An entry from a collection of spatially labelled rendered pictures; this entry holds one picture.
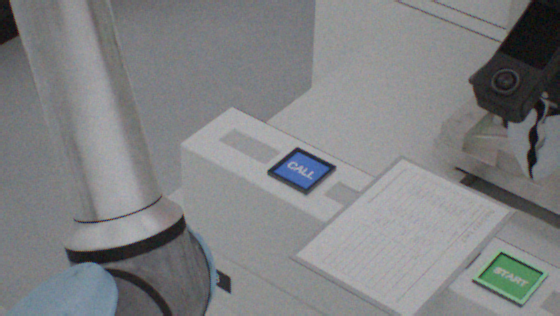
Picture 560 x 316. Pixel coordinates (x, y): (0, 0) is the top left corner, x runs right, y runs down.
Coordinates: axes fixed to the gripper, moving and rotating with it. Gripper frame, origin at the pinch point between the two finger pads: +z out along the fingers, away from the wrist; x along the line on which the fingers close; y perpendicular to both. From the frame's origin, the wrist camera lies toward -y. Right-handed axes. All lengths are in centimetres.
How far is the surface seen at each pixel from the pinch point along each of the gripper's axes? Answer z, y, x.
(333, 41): 41, 59, 61
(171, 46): 111, 114, 155
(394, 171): 14.3, 7.2, 17.9
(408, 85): 29, 40, 35
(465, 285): 14.7, -2.8, 3.0
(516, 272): 14.2, 1.6, -0.2
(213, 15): 111, 135, 157
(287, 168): 14.2, -0.1, 27.4
